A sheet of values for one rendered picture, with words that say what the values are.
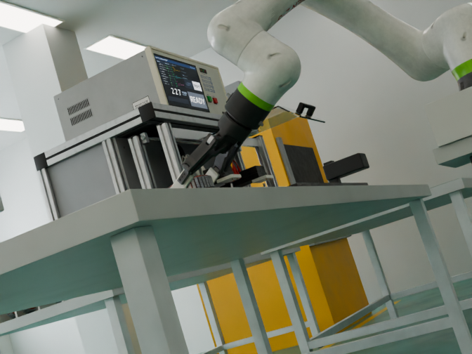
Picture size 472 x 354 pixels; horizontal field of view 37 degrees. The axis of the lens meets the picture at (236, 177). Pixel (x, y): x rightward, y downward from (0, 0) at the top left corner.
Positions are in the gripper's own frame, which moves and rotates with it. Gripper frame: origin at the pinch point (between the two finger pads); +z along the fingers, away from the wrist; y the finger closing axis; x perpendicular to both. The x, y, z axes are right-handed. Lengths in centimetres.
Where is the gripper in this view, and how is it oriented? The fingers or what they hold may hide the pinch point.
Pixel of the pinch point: (191, 187)
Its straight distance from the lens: 166.5
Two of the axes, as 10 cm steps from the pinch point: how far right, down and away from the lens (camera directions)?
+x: 6.9, 6.4, -3.5
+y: -4.6, 0.1, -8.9
